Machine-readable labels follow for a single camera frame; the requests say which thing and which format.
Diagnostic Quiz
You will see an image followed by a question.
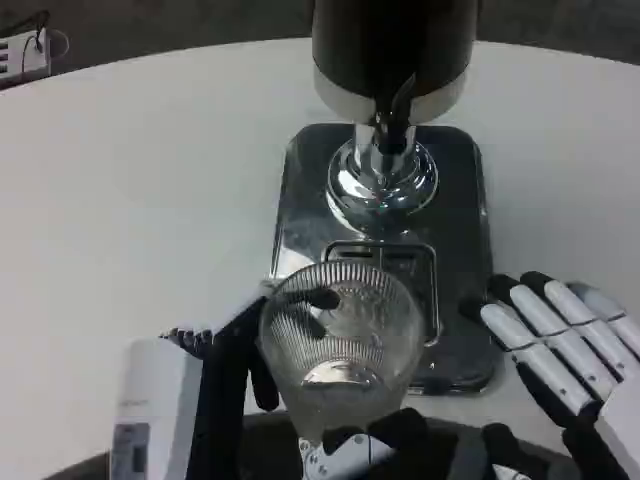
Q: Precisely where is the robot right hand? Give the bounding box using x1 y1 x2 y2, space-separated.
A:
458 271 640 480

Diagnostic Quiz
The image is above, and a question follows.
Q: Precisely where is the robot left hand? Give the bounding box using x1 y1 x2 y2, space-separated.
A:
112 280 451 480

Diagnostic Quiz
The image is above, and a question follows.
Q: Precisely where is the clear ribbed glass cup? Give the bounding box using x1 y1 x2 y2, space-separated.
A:
258 262 427 449

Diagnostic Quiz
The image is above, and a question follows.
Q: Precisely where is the steel drip grid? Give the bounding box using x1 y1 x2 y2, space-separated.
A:
319 239 442 347

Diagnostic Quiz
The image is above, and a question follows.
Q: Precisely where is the black dispenser tap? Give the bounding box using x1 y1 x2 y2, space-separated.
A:
375 72 418 155

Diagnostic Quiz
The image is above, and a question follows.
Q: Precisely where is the black drink dispenser chrome stand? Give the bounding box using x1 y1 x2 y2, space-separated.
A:
310 0 472 236

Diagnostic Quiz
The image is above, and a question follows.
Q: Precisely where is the white power strip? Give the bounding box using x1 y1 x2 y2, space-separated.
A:
0 27 54 91

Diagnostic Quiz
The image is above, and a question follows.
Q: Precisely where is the black power cable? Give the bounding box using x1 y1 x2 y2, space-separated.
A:
0 9 52 72

